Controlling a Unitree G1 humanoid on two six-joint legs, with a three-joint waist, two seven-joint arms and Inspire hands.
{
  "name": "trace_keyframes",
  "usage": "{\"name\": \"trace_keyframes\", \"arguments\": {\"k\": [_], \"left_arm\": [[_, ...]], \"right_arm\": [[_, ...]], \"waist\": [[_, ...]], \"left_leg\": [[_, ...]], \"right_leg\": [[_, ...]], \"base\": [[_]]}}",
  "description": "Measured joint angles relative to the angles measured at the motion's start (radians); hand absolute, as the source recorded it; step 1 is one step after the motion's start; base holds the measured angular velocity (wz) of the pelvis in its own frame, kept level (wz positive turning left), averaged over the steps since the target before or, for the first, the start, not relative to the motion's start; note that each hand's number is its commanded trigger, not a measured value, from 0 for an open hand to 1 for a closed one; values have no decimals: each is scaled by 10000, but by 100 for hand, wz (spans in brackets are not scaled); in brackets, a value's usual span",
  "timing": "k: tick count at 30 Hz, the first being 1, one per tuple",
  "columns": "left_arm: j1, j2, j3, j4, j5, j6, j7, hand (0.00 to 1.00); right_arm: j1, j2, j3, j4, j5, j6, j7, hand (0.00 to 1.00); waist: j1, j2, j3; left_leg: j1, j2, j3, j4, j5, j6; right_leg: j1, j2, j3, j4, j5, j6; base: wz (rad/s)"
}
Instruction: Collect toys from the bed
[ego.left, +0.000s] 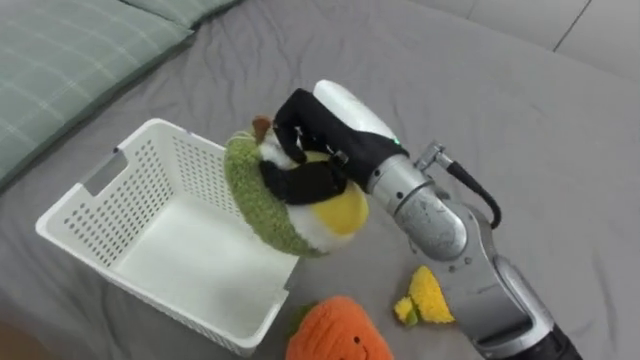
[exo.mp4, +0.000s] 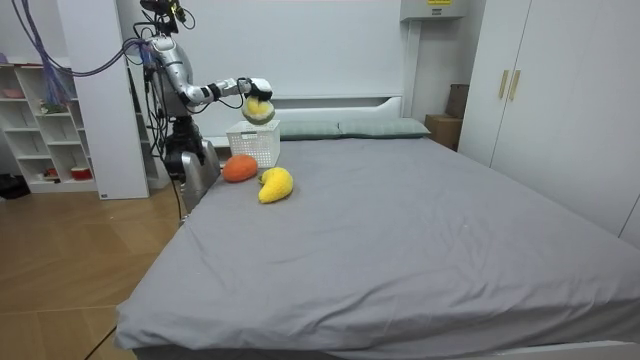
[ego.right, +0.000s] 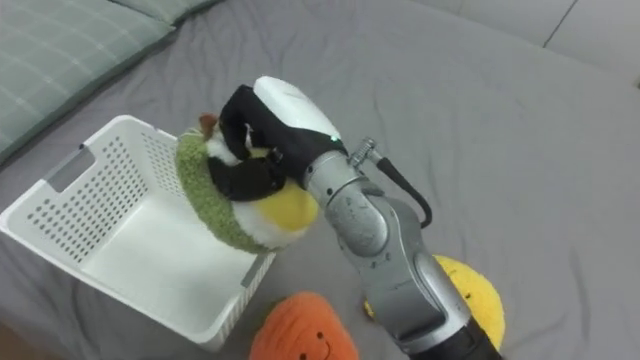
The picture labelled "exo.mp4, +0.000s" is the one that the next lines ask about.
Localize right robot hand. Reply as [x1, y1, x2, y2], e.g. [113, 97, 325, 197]
[244, 77, 275, 102]

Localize yellow green melon soft toy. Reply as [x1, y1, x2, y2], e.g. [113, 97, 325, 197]
[241, 95, 277, 126]

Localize white plastic basket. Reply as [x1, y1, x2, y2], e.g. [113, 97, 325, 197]
[225, 119, 282, 169]

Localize green pillow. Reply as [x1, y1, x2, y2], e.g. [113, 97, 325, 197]
[278, 119, 344, 142]
[338, 117, 431, 140]

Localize orange fruit soft toy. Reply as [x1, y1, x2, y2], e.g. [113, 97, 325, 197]
[221, 153, 259, 184]

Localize robot body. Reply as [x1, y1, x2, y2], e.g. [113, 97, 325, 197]
[132, 0, 197, 121]

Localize yellow banana soft toy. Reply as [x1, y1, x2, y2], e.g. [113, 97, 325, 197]
[257, 166, 295, 205]

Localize robot legs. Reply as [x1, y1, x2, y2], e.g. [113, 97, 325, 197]
[162, 116, 223, 216]

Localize white tall cabinet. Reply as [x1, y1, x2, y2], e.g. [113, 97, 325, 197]
[56, 0, 150, 201]

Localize light brown cardboard box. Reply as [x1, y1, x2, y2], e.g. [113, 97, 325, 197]
[424, 113, 464, 152]

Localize dark brown cardboard box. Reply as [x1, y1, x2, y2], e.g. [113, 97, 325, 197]
[445, 83, 470, 120]

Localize grey bed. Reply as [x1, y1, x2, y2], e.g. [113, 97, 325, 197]
[113, 94, 640, 360]

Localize white open shelf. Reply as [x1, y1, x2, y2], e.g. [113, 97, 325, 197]
[0, 62, 99, 194]

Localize black bag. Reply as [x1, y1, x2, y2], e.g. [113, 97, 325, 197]
[0, 173, 32, 201]

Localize white wardrobe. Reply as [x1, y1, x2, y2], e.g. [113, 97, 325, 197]
[457, 0, 640, 250]

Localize black floor cable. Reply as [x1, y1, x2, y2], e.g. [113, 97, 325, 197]
[171, 178, 185, 222]

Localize grey wall box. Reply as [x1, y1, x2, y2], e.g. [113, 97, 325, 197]
[399, 0, 469, 23]

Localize cable bundle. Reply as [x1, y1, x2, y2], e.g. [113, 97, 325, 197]
[10, 0, 151, 107]

